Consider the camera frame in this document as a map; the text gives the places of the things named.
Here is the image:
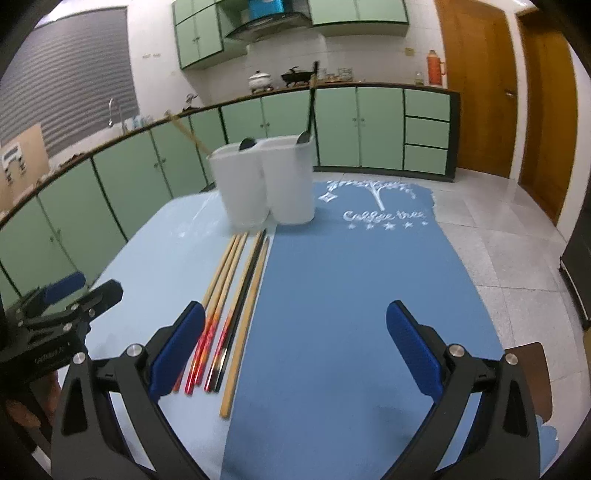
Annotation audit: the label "red patterned bamboo chopstick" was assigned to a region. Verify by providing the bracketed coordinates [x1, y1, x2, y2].
[171, 233, 238, 394]

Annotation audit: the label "black plastic spoon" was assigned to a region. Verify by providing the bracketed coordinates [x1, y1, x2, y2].
[239, 137, 256, 151]

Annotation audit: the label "black chopstick gold band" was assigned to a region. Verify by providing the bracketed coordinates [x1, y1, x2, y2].
[305, 60, 320, 136]

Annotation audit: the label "green lower kitchen cabinets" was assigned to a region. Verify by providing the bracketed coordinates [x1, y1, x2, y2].
[1, 83, 461, 302]

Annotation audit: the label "green kitchen cabinets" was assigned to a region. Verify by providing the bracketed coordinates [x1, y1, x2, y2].
[1, 83, 461, 302]
[171, 0, 410, 70]

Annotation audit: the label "green upper kitchen cabinets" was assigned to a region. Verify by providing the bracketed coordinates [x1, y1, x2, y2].
[171, 0, 410, 70]

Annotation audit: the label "person's left hand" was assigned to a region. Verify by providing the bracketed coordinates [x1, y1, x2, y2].
[5, 371, 61, 429]

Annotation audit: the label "light blue table mat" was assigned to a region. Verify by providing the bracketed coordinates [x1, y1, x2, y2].
[86, 191, 298, 479]

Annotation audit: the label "wooden chair seat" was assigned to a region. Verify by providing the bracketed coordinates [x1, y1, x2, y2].
[505, 342, 553, 423]

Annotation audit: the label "cardboard box with scale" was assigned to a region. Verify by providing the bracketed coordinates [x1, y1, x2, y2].
[1, 123, 50, 212]

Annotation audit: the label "chrome sink faucet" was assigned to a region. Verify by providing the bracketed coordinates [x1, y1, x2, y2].
[108, 97, 127, 134]

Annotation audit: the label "dark blue table mat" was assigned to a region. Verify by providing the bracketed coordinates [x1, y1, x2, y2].
[221, 181, 503, 479]

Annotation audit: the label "black oven cabinet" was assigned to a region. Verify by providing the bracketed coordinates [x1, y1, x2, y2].
[560, 191, 591, 330]

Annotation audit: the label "white double utensil holder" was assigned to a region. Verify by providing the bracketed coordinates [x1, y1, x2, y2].
[208, 134, 317, 228]

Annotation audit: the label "silver kettle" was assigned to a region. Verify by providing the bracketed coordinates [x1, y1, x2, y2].
[182, 93, 201, 111]

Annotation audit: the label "grey window blind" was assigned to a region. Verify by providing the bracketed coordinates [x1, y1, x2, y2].
[1, 7, 139, 156]

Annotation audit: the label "white enamel pot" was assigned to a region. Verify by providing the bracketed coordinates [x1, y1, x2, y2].
[249, 71, 273, 94]

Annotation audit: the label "black wok with lid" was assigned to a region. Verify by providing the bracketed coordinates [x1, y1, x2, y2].
[280, 67, 314, 88]

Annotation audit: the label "black range hood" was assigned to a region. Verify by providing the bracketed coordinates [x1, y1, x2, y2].
[226, 12, 312, 44]

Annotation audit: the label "blue box on hood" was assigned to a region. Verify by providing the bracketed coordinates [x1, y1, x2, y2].
[249, 0, 286, 20]

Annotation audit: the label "right wooden door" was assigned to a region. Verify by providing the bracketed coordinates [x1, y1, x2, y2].
[517, 8, 578, 224]

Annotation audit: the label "wooden door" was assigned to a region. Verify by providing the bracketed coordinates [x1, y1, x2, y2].
[517, 8, 578, 224]
[436, 1, 517, 178]

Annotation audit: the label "orange thermos flask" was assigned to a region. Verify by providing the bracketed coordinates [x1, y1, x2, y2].
[427, 49, 447, 87]

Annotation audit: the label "left wooden door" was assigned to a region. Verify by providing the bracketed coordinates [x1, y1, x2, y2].
[436, 1, 517, 178]

